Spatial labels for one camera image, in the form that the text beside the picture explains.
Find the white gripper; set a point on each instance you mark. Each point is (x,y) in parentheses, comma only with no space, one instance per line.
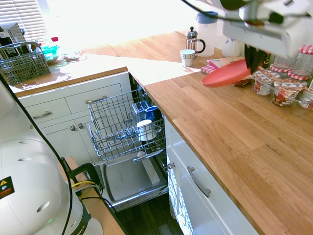
(264,36)

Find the coral red plastic plate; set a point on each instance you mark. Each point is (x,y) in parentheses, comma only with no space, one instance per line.
(225,76)

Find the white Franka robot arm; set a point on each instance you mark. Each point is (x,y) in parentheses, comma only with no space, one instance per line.
(31,171)

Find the open dishwasher door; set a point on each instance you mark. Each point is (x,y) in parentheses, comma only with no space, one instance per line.
(129,181)

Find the spice jar black lid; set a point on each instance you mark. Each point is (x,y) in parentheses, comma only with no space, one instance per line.
(266,58)

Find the white vase blue print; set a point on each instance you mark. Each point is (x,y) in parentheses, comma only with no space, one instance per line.
(231,47)

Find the yogurt cup pack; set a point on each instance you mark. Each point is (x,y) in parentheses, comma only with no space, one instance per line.
(286,94)
(306,98)
(264,82)

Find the glass jar red checked lid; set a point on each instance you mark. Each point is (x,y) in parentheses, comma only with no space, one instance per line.
(278,68)
(281,60)
(304,60)
(297,75)

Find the clear pitcher blue lid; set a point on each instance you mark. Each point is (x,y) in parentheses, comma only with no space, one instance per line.
(207,34)

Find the glass French press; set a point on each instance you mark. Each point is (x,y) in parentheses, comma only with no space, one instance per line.
(194,40)

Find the white cup blue stripes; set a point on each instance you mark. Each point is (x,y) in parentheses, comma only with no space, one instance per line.
(187,58)

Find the blue mug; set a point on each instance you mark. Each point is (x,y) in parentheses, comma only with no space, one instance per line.
(151,113)

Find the clear drinking glass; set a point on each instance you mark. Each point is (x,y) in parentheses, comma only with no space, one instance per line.
(139,107)

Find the white mug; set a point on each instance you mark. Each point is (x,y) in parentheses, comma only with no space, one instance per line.
(146,131)

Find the silver cabinet knob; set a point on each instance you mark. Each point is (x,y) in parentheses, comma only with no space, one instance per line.
(170,165)
(73,128)
(80,125)

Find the small glass bowl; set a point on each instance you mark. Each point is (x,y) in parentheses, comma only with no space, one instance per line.
(71,56)

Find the black clamp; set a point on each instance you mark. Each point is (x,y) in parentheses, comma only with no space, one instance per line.
(84,170)

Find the green bottle red cap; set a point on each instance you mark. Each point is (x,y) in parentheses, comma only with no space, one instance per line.
(50,51)

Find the wooden robot mounting board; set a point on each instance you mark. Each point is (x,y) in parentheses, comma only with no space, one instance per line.
(97,213)

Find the grey cutlery basket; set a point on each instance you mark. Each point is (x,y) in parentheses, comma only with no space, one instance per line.
(23,66)

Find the white window blinds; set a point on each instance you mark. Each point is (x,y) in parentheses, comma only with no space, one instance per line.
(22,17)

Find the silver kitchen appliance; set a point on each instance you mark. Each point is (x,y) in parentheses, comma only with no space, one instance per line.
(9,40)

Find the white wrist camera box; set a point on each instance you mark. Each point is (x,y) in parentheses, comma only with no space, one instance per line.
(274,12)

